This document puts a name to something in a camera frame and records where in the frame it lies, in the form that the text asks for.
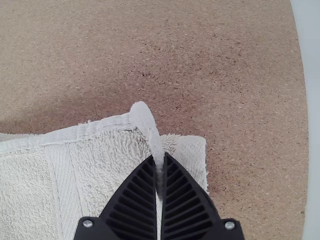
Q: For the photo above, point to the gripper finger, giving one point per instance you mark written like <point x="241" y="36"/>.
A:
<point x="185" y="212"/>
<point x="130" y="215"/>

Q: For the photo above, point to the cork mat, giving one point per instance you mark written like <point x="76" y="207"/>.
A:
<point x="175" y="62"/>

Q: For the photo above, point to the pale towel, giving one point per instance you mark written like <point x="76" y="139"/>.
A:
<point x="62" y="180"/>

